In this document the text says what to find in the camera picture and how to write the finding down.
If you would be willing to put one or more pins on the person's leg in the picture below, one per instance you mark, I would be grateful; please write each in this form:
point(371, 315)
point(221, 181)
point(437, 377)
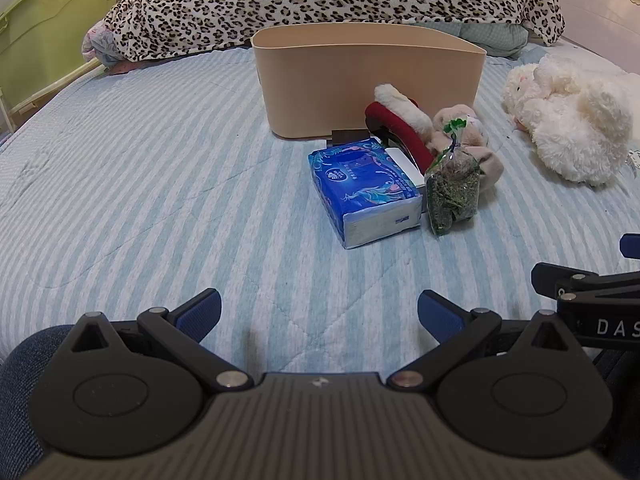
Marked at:
point(620, 385)
point(25, 385)

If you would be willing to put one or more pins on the beige plastic storage bin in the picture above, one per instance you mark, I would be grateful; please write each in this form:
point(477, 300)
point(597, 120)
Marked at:
point(350, 85)

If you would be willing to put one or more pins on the blue striped bed sheet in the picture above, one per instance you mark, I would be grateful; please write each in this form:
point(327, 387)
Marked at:
point(150, 185)

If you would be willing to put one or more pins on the person's left leg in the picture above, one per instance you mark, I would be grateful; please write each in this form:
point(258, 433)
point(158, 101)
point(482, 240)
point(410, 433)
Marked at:
point(25, 385)

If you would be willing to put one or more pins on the clear bag of dried herbs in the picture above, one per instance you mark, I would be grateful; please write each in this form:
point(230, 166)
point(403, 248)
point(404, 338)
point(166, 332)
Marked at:
point(450, 190)

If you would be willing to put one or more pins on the white fluffy plush toy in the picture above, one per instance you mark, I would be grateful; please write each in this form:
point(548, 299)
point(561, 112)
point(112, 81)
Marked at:
point(570, 110)

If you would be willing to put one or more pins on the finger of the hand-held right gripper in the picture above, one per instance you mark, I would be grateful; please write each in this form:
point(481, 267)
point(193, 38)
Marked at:
point(631, 246)
point(565, 280)

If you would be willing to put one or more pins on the green plastic storage box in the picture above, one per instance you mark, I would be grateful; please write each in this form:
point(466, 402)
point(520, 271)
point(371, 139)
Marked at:
point(45, 35)

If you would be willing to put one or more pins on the red and white plush toy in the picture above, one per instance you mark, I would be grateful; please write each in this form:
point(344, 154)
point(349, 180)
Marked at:
point(400, 125)

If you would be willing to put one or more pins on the beige plush bear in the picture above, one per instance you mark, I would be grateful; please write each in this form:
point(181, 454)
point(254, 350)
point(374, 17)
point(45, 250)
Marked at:
point(487, 157)

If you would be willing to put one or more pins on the person's right leg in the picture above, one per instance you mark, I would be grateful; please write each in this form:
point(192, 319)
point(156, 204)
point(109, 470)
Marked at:
point(620, 385)

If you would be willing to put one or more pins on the light green checked quilt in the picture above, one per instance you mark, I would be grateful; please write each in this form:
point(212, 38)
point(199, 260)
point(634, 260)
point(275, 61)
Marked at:
point(495, 37)

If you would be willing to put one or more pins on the blue tissue pack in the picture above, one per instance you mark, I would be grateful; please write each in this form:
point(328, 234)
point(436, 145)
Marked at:
point(360, 185)

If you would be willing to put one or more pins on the small dark box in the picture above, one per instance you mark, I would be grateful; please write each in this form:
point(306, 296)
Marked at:
point(347, 136)

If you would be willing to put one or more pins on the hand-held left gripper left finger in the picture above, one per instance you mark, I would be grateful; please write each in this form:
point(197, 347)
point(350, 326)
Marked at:
point(202, 310)

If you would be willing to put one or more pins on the white bed headboard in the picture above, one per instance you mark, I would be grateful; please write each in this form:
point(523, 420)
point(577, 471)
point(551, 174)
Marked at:
point(600, 5)

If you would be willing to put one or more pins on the pink floral quilt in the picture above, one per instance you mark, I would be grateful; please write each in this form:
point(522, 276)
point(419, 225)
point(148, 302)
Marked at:
point(95, 42)

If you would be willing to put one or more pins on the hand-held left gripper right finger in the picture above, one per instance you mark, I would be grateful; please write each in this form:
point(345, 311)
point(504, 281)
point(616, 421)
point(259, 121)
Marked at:
point(440, 317)

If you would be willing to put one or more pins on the small white box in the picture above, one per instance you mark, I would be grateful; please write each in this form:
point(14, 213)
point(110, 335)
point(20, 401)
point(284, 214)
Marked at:
point(407, 167)

